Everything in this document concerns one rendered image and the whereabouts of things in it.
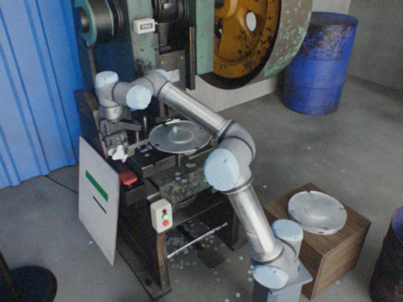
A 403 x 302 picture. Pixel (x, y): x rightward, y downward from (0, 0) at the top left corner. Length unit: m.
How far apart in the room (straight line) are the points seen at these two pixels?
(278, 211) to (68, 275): 1.20
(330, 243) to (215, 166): 0.92
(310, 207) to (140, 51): 1.15
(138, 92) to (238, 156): 0.38
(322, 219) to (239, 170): 0.90
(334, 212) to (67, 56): 1.97
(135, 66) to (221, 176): 0.59
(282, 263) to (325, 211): 0.72
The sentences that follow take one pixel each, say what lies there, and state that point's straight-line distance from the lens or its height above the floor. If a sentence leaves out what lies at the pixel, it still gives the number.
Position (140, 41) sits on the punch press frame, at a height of 1.25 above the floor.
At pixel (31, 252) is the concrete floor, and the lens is 2.37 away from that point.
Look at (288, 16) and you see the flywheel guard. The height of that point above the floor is 1.33.
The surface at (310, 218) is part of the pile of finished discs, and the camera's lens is 1.87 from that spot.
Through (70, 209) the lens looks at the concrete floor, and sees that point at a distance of 2.56.
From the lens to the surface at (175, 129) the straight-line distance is 1.69.
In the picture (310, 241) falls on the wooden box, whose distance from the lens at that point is 1.79.
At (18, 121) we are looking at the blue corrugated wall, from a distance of 2.70.
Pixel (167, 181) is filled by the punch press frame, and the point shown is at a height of 0.64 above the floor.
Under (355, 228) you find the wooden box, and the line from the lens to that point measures 1.93.
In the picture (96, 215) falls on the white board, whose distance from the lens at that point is 2.16.
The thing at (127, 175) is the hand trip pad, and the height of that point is 0.76.
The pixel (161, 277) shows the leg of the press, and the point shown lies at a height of 0.13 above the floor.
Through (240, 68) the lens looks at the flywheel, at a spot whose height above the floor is 1.05.
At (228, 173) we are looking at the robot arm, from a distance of 1.03.
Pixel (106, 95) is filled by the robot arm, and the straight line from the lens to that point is 1.22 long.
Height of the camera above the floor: 1.63
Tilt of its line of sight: 33 degrees down
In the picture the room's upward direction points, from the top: straight up
